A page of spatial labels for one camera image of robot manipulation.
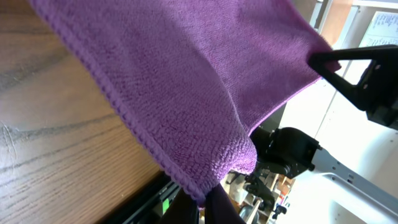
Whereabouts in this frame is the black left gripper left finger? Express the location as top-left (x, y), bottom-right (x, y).
top-left (158, 190), bottom-right (199, 224)

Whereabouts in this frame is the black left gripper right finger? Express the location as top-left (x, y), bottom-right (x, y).
top-left (205, 184), bottom-right (245, 224)

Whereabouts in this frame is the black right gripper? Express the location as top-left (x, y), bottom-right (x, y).
top-left (309, 45), bottom-right (397, 130)

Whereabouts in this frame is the purple microfiber cloth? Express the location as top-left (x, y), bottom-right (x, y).
top-left (31, 0), bottom-right (330, 204)

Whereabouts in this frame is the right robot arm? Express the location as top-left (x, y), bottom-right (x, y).
top-left (250, 45), bottom-right (397, 223)

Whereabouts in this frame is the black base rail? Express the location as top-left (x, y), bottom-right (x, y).
top-left (97, 172), bottom-right (180, 224)

